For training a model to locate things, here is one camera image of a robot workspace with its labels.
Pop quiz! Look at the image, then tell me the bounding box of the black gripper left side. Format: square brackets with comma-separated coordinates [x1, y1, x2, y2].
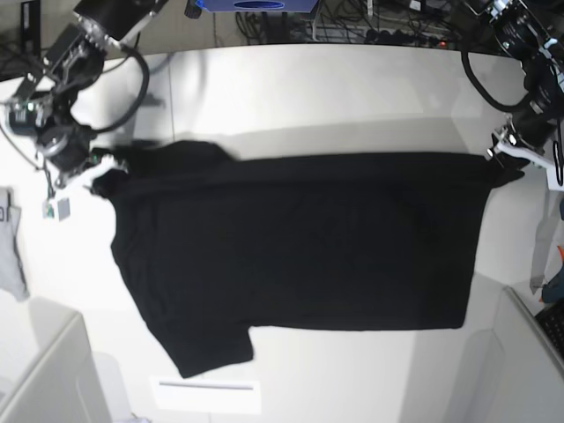
[487, 103, 560, 170]

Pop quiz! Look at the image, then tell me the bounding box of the blue box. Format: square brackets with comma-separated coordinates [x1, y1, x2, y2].
[196, 0, 318, 13]

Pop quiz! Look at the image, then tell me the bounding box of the grey strap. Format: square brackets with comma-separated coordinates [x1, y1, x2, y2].
[530, 175, 560, 295]

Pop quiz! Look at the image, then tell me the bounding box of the grey partition panel right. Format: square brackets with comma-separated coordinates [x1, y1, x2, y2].
[494, 287, 563, 422]

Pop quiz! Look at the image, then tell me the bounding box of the black keyboard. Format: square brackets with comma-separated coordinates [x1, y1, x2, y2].
[535, 301, 564, 357]

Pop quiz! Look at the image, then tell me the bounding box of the grey folded garment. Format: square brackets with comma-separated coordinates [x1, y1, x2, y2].
[1, 187, 29, 302]

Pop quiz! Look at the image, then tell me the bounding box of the grey partition panel left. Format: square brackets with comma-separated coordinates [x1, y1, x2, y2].
[1, 312, 112, 423]

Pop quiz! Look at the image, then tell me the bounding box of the black T-shirt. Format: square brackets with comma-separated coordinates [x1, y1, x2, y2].
[93, 141, 523, 378]

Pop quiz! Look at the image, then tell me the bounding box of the grey partition panel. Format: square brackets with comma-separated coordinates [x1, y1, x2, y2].
[494, 287, 563, 422]
[1, 312, 112, 423]

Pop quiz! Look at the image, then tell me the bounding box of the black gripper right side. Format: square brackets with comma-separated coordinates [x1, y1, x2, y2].
[36, 124, 129, 193]

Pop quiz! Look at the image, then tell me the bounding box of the black power strip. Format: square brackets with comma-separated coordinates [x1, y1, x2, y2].
[364, 29, 449, 48]

